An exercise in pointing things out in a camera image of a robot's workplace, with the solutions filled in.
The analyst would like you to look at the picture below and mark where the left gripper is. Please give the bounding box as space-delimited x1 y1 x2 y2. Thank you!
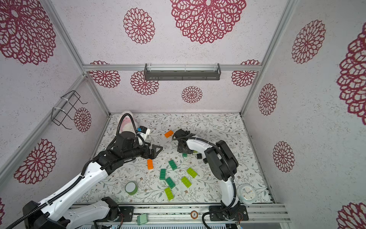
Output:
123 142 163 162

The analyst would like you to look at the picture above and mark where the orange lego brick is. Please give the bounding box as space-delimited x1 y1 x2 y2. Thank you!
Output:
147 159 154 170
165 130 174 138

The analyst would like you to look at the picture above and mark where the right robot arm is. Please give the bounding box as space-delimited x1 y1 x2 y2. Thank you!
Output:
172 129 249 229

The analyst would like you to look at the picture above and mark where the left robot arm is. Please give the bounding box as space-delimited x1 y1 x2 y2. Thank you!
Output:
8 113 163 229

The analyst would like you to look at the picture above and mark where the dark green lego brick left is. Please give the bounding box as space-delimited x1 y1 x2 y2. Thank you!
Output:
159 169 166 180

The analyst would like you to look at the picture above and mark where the dark green lego brick centre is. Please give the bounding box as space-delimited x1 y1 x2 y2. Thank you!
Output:
168 160 178 171

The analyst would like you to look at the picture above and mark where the dark green lego brick lower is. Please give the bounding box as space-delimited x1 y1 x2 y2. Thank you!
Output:
165 177 176 189

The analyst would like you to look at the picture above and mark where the lime lego brick bottom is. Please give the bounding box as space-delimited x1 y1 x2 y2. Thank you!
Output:
165 188 174 201

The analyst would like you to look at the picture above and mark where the white plush bunny pink shirt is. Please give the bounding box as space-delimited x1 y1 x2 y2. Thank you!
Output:
116 111 136 135

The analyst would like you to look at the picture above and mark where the green tape roll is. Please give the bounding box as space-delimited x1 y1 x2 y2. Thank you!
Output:
125 181 138 196

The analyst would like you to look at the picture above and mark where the green connector block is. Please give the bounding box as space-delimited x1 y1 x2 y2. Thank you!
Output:
137 214 148 225

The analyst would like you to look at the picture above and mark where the round orange sticker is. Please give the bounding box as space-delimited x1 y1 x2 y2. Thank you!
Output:
190 210 198 219

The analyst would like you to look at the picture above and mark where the white round clock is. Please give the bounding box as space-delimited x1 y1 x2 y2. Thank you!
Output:
237 184 258 206

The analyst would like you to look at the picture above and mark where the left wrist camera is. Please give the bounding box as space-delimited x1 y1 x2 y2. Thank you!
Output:
137 126 151 141

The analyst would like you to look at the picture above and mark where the black wire basket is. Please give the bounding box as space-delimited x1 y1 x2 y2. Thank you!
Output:
51 90 88 130

